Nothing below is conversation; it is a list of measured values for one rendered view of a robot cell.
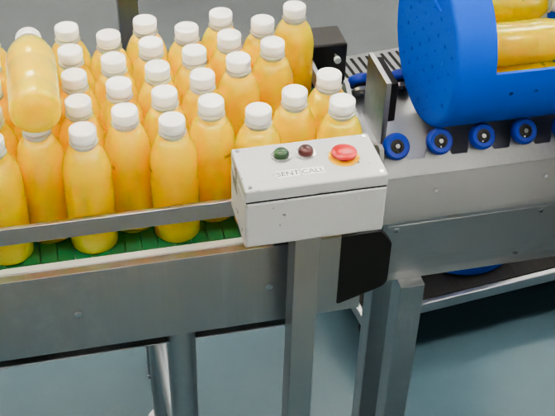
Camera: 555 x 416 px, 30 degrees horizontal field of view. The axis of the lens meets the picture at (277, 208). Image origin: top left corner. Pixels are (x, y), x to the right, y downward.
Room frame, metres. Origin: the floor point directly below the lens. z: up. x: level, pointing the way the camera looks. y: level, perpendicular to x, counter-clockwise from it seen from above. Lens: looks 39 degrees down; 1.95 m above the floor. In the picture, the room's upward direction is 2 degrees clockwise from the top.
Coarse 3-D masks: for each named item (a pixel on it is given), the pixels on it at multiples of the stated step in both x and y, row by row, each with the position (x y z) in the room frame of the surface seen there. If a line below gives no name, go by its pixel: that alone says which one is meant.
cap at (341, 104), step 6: (336, 96) 1.30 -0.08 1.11; (342, 96) 1.30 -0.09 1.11; (348, 96) 1.30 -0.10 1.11; (330, 102) 1.28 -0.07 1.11; (336, 102) 1.28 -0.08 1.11; (342, 102) 1.28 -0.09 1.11; (348, 102) 1.28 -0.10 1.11; (354, 102) 1.28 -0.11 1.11; (330, 108) 1.28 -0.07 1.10; (336, 108) 1.27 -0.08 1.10; (342, 108) 1.27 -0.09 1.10; (348, 108) 1.27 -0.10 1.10; (354, 108) 1.28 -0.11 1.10; (336, 114) 1.27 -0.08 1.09; (342, 114) 1.27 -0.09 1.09; (348, 114) 1.27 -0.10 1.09
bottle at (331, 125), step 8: (328, 112) 1.29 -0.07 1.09; (328, 120) 1.28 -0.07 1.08; (336, 120) 1.28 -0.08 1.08; (344, 120) 1.27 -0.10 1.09; (352, 120) 1.28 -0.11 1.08; (320, 128) 1.28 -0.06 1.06; (328, 128) 1.27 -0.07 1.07; (336, 128) 1.27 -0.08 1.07; (344, 128) 1.27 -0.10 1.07; (352, 128) 1.27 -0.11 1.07; (360, 128) 1.28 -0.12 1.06; (320, 136) 1.27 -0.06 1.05; (328, 136) 1.26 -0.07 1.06; (336, 136) 1.26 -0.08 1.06
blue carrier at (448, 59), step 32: (416, 0) 1.55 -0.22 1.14; (448, 0) 1.43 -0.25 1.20; (480, 0) 1.42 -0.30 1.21; (416, 32) 1.53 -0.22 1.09; (448, 32) 1.41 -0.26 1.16; (480, 32) 1.39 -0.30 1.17; (416, 64) 1.52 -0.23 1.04; (448, 64) 1.39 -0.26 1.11; (480, 64) 1.37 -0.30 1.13; (416, 96) 1.50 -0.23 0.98; (448, 96) 1.38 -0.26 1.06; (480, 96) 1.37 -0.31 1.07; (512, 96) 1.38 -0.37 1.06; (544, 96) 1.40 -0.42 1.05
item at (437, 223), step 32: (416, 128) 1.48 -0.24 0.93; (448, 128) 1.49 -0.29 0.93; (544, 128) 1.50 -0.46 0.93; (544, 160) 1.43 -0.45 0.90; (416, 192) 1.36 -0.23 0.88; (448, 192) 1.38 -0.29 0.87; (480, 192) 1.39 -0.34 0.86; (512, 192) 1.40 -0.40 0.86; (544, 192) 1.41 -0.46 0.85; (384, 224) 1.34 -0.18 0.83; (416, 224) 1.36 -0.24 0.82; (448, 224) 1.38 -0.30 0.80; (480, 224) 1.40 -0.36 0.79; (512, 224) 1.42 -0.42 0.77; (544, 224) 1.44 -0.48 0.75; (416, 256) 1.40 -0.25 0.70; (448, 256) 1.43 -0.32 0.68; (480, 256) 1.45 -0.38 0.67; (512, 256) 1.48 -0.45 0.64; (544, 256) 1.49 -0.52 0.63
